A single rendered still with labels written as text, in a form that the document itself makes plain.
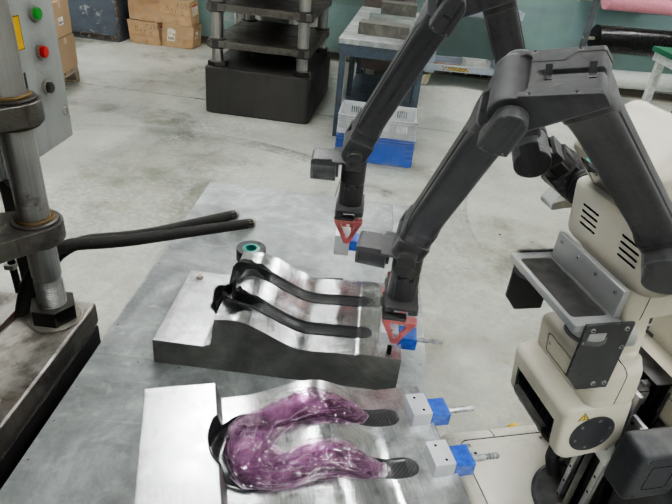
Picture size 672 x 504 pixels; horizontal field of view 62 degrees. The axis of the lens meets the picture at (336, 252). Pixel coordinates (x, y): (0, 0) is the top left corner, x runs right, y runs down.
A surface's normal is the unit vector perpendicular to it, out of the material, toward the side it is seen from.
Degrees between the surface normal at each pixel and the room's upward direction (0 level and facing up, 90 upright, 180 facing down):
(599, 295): 90
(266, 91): 90
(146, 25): 96
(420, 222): 115
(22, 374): 0
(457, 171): 119
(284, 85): 90
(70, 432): 0
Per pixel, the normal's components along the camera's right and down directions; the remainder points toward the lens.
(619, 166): -0.22, 0.84
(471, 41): -0.14, 0.51
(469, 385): 0.08, -0.85
